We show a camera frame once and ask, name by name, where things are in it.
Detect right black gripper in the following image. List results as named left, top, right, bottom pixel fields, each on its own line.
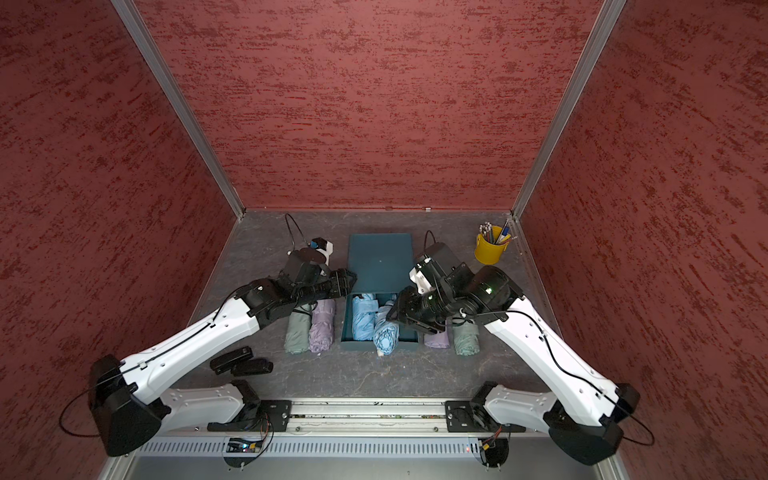
left=387, top=279, right=460, bottom=332

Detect light blue umbrella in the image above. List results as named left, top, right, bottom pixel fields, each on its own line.
left=352, top=293, right=379, bottom=341
left=372, top=296, right=399, bottom=357

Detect teal three-drawer cabinet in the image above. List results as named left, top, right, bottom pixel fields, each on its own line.
left=340, top=233, right=413, bottom=351

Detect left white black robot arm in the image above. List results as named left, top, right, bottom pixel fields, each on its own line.
left=88, top=247, right=357, bottom=457

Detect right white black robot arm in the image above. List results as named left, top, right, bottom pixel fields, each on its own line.
left=388, top=242, right=640, bottom=466

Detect right lilac umbrella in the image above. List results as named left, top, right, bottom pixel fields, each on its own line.
left=423, top=331, right=450, bottom=349

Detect lilac umbrella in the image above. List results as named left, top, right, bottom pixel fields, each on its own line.
left=309, top=299, right=336, bottom=353
left=423, top=331, right=450, bottom=349

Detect right sage green umbrella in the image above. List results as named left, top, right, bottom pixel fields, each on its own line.
left=452, top=321, right=480, bottom=356

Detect sage green umbrella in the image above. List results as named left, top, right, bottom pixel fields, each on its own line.
left=284, top=304, right=312, bottom=355
left=452, top=321, right=480, bottom=356

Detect left lilac umbrella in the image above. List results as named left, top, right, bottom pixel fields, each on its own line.
left=309, top=299, right=336, bottom=353

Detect left sage green umbrella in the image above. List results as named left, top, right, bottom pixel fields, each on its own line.
left=284, top=304, right=312, bottom=355

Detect yellow pen cup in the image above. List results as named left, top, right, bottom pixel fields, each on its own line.
left=474, top=234, right=511, bottom=265

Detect pens in cup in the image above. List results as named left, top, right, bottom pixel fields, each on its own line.
left=479, top=219, right=513, bottom=245

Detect black block near left base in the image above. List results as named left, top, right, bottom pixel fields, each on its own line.
left=209, top=346, right=253, bottom=375

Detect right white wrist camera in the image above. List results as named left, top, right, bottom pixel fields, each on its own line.
left=409, top=266, right=435, bottom=295

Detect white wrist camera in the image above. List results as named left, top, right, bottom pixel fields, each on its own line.
left=409, top=266, right=435, bottom=295
left=310, top=237, right=334, bottom=261

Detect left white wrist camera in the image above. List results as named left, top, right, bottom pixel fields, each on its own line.
left=310, top=237, right=334, bottom=261

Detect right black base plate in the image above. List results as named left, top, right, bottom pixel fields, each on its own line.
left=444, top=400, right=526, bottom=434

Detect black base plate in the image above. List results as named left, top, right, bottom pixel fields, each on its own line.
left=206, top=400, right=292, bottom=434
left=444, top=400, right=526, bottom=434

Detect aluminium front rail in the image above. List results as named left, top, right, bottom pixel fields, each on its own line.
left=122, top=395, right=613, bottom=438

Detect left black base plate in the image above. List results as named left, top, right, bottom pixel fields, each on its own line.
left=206, top=400, right=292, bottom=434

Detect left aluminium corner post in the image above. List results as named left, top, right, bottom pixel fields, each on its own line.
left=111, top=0, right=246, bottom=221

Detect aluminium corner post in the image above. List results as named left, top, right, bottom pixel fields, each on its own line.
left=512, top=0, right=627, bottom=224
left=111, top=0, right=246, bottom=221

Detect right aluminium corner post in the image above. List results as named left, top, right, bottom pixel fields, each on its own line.
left=512, top=0, right=627, bottom=224

